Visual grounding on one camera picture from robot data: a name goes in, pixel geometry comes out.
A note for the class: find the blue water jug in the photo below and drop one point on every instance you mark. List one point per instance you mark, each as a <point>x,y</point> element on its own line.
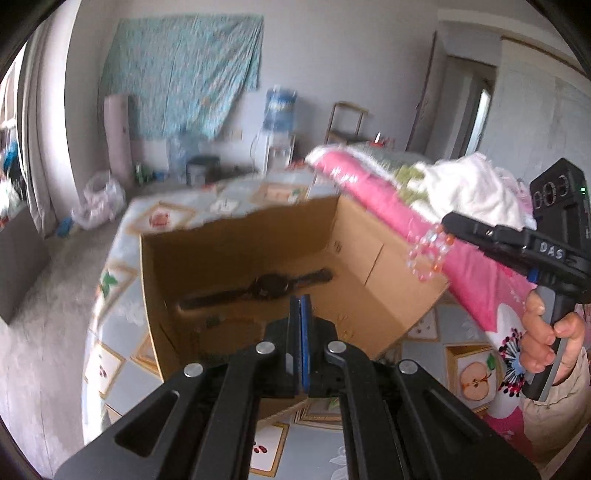
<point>280,108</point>

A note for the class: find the blue rag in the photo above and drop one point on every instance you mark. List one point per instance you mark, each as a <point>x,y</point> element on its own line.
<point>65,227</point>

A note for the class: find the wooden chair frame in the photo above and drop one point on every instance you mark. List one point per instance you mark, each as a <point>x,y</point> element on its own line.
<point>346,108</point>

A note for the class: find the grey cabinet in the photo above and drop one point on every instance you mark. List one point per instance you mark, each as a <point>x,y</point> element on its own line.
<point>18,267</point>

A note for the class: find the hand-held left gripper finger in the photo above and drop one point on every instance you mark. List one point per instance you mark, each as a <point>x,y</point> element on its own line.
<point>294,350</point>
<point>305,350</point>

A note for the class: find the pale rolled mat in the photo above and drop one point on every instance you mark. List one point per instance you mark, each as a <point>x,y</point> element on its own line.
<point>117,138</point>

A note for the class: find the clear empty water jug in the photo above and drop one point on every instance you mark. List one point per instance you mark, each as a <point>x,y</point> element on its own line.
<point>180,157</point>

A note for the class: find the large cardboard box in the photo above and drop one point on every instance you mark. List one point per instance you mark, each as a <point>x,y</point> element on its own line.
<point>231,258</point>

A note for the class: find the person's right forearm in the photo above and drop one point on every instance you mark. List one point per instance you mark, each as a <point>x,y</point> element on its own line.
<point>568,415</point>

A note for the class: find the teal floral wall cloth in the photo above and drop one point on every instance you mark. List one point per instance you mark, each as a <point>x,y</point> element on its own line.
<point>180,74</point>

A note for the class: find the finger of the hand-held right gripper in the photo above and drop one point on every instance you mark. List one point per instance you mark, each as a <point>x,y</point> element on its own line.
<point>505,254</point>
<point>475,227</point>

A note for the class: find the clutter pile of bags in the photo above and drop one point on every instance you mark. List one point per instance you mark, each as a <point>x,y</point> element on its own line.
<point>9,157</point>

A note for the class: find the wooden door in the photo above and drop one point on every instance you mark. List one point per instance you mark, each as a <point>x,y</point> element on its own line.
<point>461,101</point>

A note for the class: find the green patterned quilt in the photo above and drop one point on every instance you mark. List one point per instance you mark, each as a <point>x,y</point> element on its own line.
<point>397,173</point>

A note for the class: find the white water dispenser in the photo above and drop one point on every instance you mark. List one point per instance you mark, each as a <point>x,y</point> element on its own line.
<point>274,152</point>

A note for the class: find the person's right hand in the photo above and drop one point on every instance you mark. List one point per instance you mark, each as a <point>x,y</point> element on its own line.
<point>535,344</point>

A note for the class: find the black wristwatch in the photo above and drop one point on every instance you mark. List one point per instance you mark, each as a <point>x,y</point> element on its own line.
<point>272,286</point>

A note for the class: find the white plastic bag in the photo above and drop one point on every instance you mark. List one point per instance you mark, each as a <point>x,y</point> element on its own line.
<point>99,201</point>

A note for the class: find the pink floral blanket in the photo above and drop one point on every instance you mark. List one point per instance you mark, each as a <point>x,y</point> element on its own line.
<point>475,286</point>

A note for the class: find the grey curtain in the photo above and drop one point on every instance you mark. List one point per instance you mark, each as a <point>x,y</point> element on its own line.
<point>46,129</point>

